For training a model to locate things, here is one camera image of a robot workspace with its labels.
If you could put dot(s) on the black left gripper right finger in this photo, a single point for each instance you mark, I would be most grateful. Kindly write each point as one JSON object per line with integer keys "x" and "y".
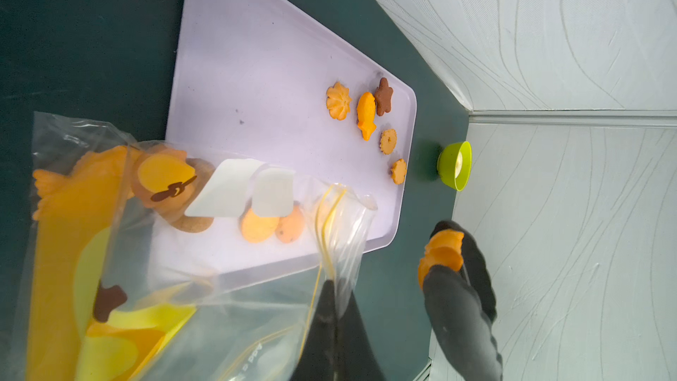
{"x": 356, "y": 360}

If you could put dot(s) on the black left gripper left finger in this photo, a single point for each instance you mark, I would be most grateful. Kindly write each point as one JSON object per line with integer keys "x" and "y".
{"x": 319, "y": 352}

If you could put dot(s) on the clear zip bag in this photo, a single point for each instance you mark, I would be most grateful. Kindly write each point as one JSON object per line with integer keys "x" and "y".
{"x": 87, "y": 310}

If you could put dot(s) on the lavender plastic tray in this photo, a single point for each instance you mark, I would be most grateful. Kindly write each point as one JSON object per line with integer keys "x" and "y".
{"x": 249, "y": 96}

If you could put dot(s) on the large yellow fish cookie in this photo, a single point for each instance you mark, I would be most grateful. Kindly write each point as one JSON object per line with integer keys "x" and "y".
{"x": 91, "y": 188}

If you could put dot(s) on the chocolate chip round cookie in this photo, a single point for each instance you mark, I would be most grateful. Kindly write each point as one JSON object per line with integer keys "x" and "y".
{"x": 291, "y": 227}

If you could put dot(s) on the plain round yellow cookie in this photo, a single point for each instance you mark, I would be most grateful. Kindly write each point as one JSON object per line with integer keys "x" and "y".
{"x": 256, "y": 229}

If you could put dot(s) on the flat flower cookie right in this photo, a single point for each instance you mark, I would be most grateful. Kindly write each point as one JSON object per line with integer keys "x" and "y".
{"x": 399, "y": 171}

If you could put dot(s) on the green plastic bowl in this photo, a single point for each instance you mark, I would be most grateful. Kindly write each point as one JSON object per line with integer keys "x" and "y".
{"x": 454, "y": 165}

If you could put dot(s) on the brown heart cookie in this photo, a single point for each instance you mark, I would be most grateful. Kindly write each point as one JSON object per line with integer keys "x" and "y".
{"x": 182, "y": 215}

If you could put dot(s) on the small yellow fish cookie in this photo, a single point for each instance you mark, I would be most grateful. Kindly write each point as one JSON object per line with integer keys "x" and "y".
{"x": 366, "y": 115}

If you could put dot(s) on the swirl piped cookie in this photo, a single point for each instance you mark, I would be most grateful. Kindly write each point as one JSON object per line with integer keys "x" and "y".
{"x": 338, "y": 101}

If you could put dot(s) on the brown star cookie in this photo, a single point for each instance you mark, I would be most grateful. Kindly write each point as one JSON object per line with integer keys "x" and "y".
{"x": 383, "y": 97}

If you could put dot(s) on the ring flower cookie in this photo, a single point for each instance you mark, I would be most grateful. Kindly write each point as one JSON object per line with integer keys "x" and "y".
{"x": 388, "y": 141}

